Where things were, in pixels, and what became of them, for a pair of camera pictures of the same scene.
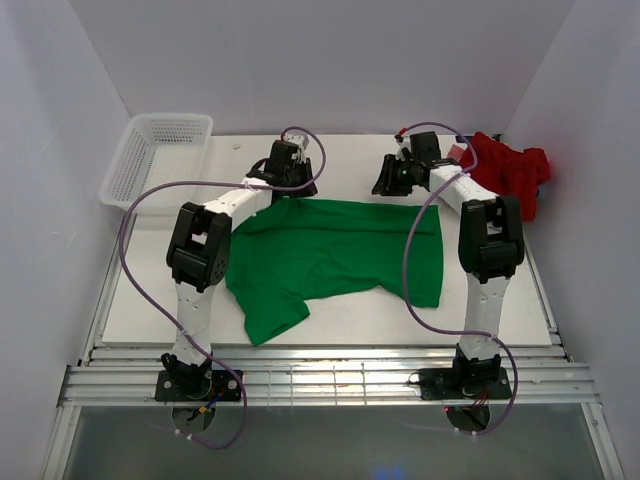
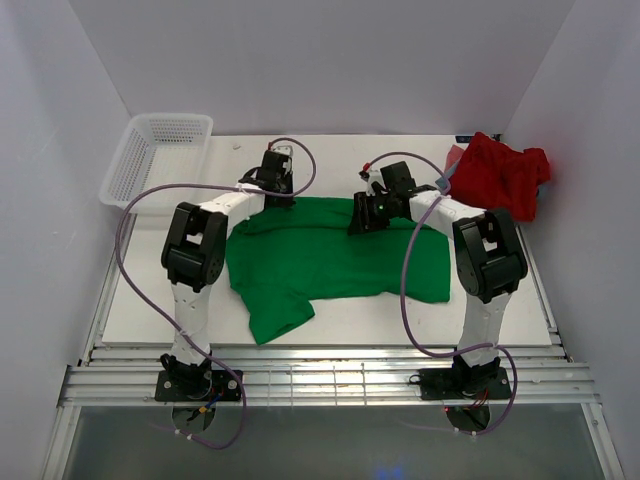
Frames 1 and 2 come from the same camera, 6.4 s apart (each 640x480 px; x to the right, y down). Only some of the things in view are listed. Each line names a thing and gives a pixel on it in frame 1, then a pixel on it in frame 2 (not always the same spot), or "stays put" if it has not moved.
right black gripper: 385,184 to 362,220
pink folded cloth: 455,152 stays put
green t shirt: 297,247 stays put
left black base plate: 197,385 stays put
